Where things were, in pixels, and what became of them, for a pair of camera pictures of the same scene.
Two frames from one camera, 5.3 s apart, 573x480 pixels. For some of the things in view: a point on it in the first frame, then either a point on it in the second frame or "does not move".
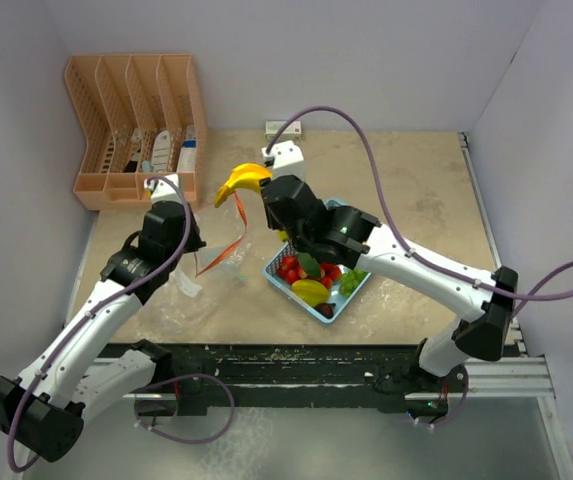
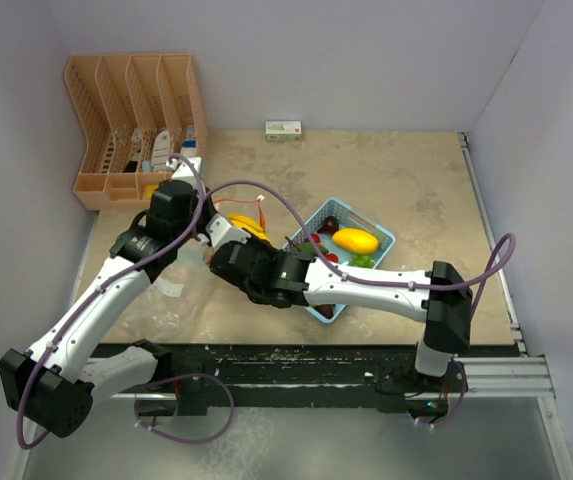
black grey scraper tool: x=136 y=140 does not move
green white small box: x=292 y=132 does not move
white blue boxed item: x=187 y=160 does not move
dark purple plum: x=326 y=309 does not move
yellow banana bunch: x=247 y=176 to x=243 y=221
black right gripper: x=273 y=221 to x=253 y=242
